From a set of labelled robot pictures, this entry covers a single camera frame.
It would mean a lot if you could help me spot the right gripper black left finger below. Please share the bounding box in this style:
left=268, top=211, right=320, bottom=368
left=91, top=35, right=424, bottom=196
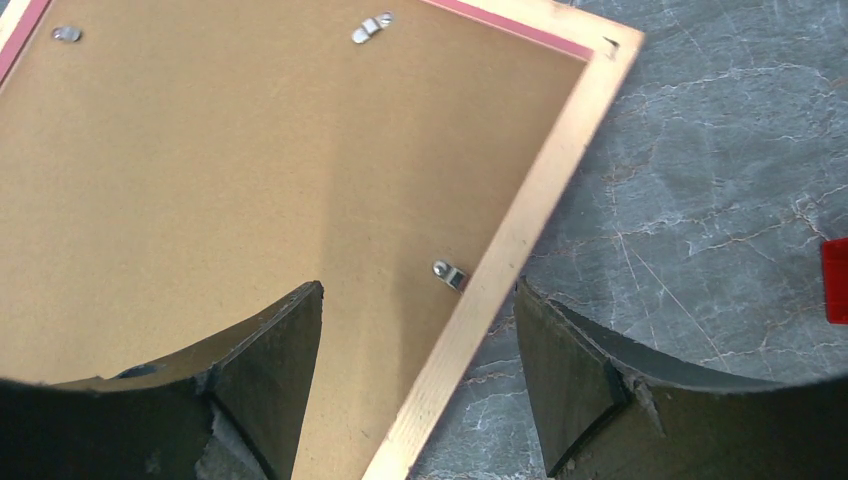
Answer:
left=1, top=281, right=324, bottom=479

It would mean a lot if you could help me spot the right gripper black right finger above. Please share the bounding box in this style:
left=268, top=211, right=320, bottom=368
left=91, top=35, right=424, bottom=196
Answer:
left=514, top=280, right=847, bottom=479

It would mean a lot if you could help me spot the pink wooden picture frame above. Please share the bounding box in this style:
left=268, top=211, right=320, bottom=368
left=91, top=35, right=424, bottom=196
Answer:
left=1, top=1, right=642, bottom=479

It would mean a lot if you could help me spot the brown cardboard backing board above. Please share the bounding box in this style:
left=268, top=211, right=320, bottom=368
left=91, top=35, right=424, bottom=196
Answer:
left=1, top=1, right=584, bottom=479

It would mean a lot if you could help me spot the silver metal turn clip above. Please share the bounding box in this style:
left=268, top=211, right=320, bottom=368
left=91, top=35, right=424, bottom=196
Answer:
left=432, top=260, right=470, bottom=292

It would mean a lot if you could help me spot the red purple toy block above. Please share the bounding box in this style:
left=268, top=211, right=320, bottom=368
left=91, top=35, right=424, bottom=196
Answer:
left=821, top=238, right=848, bottom=325

